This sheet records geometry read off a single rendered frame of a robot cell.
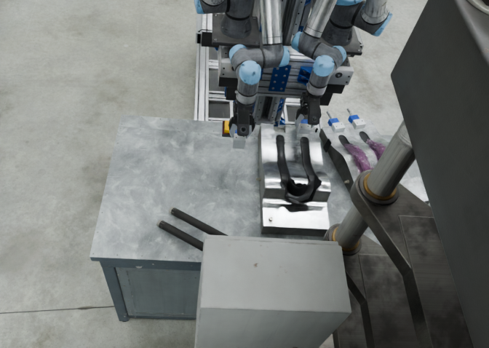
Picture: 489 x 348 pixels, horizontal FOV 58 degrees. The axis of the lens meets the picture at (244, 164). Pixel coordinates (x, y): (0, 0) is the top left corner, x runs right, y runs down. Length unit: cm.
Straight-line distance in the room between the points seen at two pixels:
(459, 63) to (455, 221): 21
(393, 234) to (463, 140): 40
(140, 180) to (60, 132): 138
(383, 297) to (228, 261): 44
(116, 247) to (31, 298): 96
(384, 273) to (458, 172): 63
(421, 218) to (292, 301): 33
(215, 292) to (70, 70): 285
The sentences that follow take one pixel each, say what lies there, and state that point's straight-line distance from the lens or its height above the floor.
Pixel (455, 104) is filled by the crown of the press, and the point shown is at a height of 193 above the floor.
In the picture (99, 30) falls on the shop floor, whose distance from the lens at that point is 391.
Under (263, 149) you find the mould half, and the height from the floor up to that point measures 88.
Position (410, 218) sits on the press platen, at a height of 154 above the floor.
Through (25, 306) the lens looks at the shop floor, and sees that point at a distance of 257.
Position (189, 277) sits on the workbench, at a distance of 187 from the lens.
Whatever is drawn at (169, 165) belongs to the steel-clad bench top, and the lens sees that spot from 188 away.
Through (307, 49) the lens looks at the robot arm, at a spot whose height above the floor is 122.
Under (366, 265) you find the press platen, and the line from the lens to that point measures 121.
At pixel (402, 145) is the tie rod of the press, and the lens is 89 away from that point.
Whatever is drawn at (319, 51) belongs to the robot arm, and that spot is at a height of 123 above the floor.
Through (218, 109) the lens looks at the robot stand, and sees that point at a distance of 293.
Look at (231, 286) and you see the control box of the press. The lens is 90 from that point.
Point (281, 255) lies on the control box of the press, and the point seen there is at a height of 147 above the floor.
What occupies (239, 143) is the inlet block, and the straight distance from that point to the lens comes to 179.
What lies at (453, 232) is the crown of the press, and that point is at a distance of 63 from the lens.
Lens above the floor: 231
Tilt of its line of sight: 52 degrees down
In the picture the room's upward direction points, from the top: 11 degrees clockwise
